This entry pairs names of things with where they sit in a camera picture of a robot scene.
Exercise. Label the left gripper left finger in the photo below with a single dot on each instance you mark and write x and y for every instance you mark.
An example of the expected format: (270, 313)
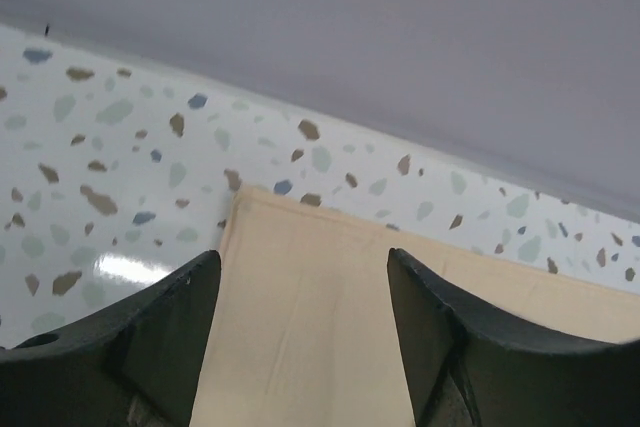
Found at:
(136, 362)

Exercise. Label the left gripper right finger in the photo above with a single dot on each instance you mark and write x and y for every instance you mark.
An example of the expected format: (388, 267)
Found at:
(468, 362)

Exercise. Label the beige cloth wrap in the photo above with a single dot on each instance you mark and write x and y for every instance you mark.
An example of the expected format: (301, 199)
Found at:
(304, 332)

